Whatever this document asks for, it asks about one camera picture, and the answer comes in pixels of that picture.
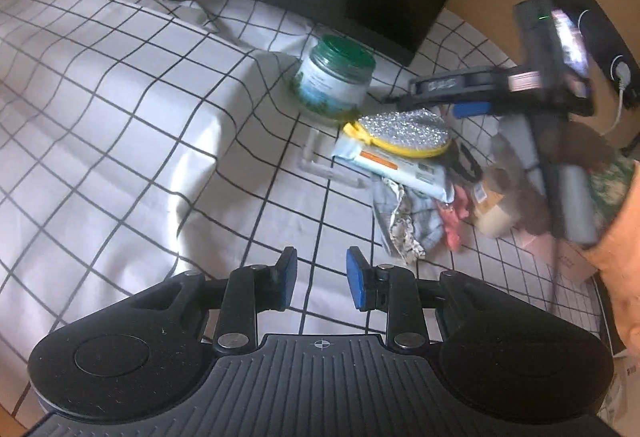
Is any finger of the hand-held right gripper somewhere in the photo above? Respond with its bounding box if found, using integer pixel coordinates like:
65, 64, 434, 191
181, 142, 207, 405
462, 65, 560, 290
451, 98, 532, 120
384, 66, 512, 111

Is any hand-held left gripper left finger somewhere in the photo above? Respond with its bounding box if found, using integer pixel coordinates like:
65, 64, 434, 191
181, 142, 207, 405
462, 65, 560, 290
122, 246, 299, 354

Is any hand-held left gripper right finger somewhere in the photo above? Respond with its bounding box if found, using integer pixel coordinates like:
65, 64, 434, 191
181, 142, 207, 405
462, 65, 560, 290
346, 246, 502, 351

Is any pink cardboard box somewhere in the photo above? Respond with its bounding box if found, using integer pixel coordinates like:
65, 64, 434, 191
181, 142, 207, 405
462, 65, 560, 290
519, 231, 602, 287

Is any person's right forearm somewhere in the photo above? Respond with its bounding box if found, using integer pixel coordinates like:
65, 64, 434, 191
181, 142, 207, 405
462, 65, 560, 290
582, 157, 640, 354

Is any black carabiner clip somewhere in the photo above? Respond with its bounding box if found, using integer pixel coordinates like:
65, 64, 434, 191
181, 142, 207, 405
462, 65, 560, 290
442, 142, 484, 184

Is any black power strip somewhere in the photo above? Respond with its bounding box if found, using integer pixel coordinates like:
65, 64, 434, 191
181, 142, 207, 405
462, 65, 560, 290
480, 0, 640, 109

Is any glitter yellow scrub sponge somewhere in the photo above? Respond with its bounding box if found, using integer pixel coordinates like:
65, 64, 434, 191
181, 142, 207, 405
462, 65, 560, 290
344, 108, 454, 161

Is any grey patterned cloth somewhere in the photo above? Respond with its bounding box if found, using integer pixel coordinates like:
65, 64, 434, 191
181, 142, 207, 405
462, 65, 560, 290
372, 177, 446, 264

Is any pink knitted cloth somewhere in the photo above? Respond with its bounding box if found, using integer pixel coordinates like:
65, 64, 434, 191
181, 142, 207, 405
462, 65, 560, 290
434, 194, 477, 254

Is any white plastic clip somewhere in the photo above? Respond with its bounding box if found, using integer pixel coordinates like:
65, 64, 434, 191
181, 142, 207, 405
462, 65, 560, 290
300, 127, 369, 189

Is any green lid glass jar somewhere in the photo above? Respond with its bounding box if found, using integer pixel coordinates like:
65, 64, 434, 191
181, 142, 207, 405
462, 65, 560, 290
292, 34, 377, 120

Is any green patterned cloth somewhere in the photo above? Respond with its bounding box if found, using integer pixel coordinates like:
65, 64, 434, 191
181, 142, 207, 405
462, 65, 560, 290
587, 156, 637, 229

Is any white checked tablecloth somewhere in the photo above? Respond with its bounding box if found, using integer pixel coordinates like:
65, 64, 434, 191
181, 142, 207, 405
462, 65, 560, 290
0, 0, 617, 424

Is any white plug with cable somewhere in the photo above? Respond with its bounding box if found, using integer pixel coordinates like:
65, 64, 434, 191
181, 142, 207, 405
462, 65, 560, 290
599, 61, 635, 139

